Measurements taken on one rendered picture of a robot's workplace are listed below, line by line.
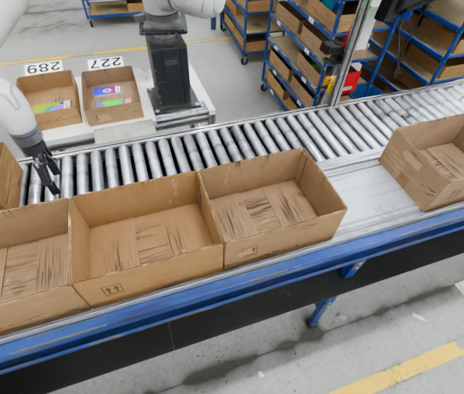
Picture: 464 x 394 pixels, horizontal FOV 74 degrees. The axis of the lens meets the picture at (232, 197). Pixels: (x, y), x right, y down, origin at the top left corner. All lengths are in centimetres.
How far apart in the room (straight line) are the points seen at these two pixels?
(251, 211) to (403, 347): 127
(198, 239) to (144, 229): 19
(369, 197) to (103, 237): 97
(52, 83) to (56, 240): 119
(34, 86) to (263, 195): 150
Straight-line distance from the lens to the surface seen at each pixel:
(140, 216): 113
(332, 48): 177
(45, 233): 117
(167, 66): 170
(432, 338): 217
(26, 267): 116
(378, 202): 129
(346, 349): 194
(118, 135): 168
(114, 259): 106
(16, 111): 116
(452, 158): 163
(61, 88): 214
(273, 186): 120
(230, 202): 113
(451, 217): 134
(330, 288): 132
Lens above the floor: 177
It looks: 51 degrees down
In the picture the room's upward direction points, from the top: 3 degrees clockwise
